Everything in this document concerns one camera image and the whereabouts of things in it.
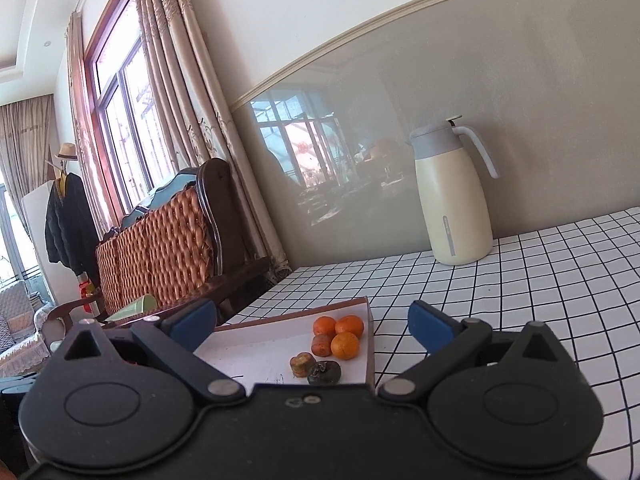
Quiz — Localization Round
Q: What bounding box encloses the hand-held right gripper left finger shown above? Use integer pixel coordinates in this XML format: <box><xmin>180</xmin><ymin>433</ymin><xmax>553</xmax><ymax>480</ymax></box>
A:
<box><xmin>47</xmin><ymin>299</ymin><xmax>247</xmax><ymax>402</ymax></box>

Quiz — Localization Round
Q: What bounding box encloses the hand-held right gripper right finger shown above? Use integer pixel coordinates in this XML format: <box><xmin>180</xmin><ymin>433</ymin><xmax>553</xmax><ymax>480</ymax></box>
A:
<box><xmin>376</xmin><ymin>300</ymin><xmax>577</xmax><ymax>403</ymax></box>

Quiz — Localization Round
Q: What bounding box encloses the brown cardboard box lid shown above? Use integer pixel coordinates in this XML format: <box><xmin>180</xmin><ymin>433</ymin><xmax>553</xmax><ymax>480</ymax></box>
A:
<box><xmin>192</xmin><ymin>296</ymin><xmax>376</xmax><ymax>397</ymax></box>

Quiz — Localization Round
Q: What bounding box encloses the yellow-orange mandarin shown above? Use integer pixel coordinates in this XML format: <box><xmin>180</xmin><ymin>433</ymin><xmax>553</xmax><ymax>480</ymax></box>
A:
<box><xmin>330</xmin><ymin>332</ymin><xmax>361</xmax><ymax>361</ymax></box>

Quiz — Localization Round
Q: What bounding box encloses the dark brown wrinkled fruit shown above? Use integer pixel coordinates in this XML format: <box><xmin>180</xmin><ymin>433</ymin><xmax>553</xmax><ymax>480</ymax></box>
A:
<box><xmin>307</xmin><ymin>360</ymin><xmax>343</xmax><ymax>386</ymax></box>

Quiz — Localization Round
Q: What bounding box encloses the brown dried fruit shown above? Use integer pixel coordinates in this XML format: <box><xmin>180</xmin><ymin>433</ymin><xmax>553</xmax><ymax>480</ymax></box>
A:
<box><xmin>290</xmin><ymin>352</ymin><xmax>317</xmax><ymax>379</ymax></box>

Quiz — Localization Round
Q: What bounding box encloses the green plastic cup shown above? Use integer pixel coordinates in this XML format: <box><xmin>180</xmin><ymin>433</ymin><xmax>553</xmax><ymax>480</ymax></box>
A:
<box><xmin>106</xmin><ymin>294</ymin><xmax>159</xmax><ymax>322</ymax></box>

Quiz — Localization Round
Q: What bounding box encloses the wooden sofa with orange cushion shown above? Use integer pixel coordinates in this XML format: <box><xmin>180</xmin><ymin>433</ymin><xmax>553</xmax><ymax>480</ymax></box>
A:
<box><xmin>42</xmin><ymin>157</ymin><xmax>274</xmax><ymax>332</ymax></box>

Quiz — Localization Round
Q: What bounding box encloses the white checked tablecloth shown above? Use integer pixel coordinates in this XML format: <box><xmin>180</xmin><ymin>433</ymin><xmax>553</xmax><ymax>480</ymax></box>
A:
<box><xmin>220</xmin><ymin>207</ymin><xmax>640</xmax><ymax>480</ymax></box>

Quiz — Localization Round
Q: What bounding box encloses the red bottle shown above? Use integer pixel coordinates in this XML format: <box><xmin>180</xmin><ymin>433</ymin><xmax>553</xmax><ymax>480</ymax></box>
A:
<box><xmin>78</xmin><ymin>272</ymin><xmax>99</xmax><ymax>312</ymax></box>

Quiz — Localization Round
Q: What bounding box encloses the cream thermos jug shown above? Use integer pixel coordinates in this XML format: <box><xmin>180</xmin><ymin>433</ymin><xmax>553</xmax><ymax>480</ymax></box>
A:
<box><xmin>404</xmin><ymin>115</ymin><xmax>501</xmax><ymax>266</ymax></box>

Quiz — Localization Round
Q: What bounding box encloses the black jacket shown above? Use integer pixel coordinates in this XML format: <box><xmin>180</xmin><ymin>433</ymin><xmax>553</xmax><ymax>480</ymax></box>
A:
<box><xmin>44</xmin><ymin>172</ymin><xmax>102</xmax><ymax>277</ymax></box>

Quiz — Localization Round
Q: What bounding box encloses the patterned armchair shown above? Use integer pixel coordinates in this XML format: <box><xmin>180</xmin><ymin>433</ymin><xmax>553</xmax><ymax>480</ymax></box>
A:
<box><xmin>0</xmin><ymin>279</ymin><xmax>52</xmax><ymax>363</ymax></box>

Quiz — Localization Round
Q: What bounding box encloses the beige embroidered curtain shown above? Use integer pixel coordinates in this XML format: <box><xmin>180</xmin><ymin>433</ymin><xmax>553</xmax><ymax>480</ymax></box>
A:
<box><xmin>132</xmin><ymin>0</ymin><xmax>294</xmax><ymax>282</ymax></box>

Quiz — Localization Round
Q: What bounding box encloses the pink sheer curtain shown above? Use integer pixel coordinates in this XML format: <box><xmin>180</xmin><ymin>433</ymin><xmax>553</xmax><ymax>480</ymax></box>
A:
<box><xmin>65</xmin><ymin>10</ymin><xmax>127</xmax><ymax>233</ymax></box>

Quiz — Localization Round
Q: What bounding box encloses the window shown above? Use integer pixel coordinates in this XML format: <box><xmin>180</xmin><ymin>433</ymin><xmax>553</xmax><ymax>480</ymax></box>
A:
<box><xmin>84</xmin><ymin>0</ymin><xmax>177</xmax><ymax>213</ymax></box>

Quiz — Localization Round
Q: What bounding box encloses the brown sheer curtain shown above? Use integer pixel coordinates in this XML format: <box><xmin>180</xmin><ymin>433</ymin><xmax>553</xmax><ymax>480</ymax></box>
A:
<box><xmin>0</xmin><ymin>95</ymin><xmax>60</xmax><ymax>283</ymax></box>

